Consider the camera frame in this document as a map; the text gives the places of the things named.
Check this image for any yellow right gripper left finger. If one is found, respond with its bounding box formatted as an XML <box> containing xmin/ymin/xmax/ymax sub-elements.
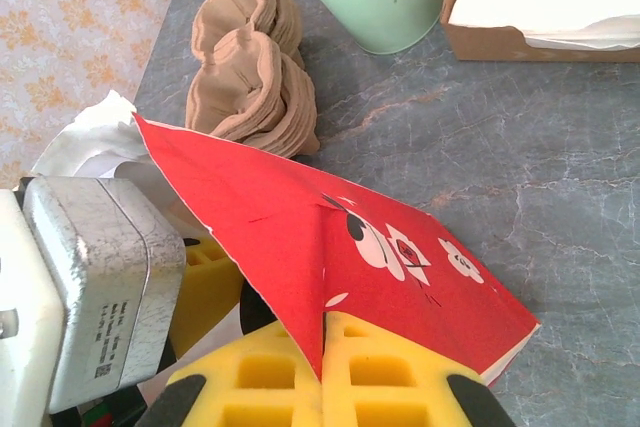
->
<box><xmin>134</xmin><ymin>319</ymin><xmax>326</xmax><ymax>427</ymax></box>

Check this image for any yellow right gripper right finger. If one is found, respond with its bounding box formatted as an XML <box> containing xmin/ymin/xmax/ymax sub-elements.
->
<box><xmin>322</xmin><ymin>310</ymin><xmax>517</xmax><ymax>427</ymax></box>

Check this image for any white red paper bag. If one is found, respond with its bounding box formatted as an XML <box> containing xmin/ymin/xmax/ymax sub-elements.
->
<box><xmin>29</xmin><ymin>89</ymin><xmax>543</xmax><ymax>391</ymax></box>

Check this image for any brown pulp cup carrier stack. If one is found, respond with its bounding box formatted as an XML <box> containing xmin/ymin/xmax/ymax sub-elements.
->
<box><xmin>183</xmin><ymin>0</ymin><xmax>322</xmax><ymax>159</ymax></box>

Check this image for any mint green metal bucket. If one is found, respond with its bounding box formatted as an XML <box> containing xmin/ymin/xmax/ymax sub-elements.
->
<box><xmin>273</xmin><ymin>0</ymin><xmax>447</xmax><ymax>57</ymax></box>

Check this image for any brown cardboard napkin box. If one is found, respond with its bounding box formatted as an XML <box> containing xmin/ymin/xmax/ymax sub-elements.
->
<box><xmin>439</xmin><ymin>0</ymin><xmax>640</xmax><ymax>64</ymax></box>

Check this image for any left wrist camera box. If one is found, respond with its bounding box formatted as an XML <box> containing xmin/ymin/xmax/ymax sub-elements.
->
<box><xmin>0</xmin><ymin>175</ymin><xmax>188</xmax><ymax>427</ymax></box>

